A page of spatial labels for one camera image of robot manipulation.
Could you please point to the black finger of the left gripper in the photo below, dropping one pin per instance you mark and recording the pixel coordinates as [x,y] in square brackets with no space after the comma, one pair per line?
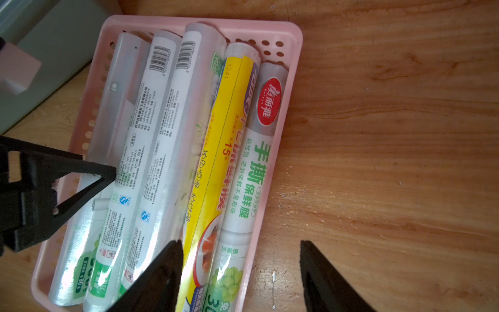
[30,212]

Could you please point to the green white wrap roll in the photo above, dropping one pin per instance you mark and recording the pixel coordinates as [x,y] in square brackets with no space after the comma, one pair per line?
[246,192]

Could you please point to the white red label wrap roll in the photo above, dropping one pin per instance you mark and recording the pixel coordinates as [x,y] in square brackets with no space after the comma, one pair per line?
[164,202]

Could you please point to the pink plastic basket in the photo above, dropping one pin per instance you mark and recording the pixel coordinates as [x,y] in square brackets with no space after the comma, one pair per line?
[273,36]

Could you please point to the grey translucent storage box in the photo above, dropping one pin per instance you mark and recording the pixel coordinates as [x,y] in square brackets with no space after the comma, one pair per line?
[62,35]

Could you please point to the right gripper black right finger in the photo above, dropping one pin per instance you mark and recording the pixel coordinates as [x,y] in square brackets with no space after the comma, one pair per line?
[325,289]

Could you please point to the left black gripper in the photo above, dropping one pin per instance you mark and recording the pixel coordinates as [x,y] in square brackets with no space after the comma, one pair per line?
[18,68]

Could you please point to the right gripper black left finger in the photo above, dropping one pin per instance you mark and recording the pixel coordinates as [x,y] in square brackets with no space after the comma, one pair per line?
[158,287]

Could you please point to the yellow orange wrap roll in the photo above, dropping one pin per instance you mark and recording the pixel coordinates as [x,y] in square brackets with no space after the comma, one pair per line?
[215,171]

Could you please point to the silver green wrap roll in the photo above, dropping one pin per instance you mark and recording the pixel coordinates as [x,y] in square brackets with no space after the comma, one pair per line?
[124,200]

